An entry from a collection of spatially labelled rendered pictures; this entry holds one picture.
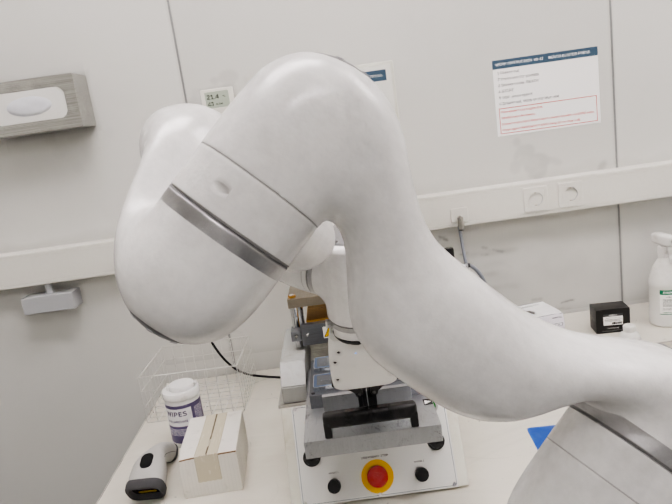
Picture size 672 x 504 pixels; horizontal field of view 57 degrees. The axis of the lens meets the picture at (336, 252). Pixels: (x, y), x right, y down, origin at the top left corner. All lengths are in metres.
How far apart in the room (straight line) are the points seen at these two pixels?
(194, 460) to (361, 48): 1.14
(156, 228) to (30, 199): 1.58
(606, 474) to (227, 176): 0.37
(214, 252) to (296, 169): 0.07
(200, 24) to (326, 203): 1.45
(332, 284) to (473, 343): 0.42
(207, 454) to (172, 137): 0.92
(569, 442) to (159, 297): 0.35
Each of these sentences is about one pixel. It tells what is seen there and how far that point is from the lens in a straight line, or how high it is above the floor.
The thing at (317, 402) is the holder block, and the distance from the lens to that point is 1.12.
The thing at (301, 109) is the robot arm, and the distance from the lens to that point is 0.40.
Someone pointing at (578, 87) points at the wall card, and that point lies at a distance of 1.93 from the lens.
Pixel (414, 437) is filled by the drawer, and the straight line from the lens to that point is 1.03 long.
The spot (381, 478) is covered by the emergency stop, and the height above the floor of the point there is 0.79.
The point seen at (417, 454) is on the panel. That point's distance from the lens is 1.25.
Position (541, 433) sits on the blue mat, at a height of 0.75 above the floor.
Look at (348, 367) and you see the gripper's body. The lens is 0.94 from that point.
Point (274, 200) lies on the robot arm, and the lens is 0.39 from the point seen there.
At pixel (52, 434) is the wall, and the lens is 2.20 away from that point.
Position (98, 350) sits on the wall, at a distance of 2.03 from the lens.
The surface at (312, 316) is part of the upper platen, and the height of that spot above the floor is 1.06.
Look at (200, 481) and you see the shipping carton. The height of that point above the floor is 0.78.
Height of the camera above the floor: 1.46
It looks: 12 degrees down
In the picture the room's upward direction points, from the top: 8 degrees counter-clockwise
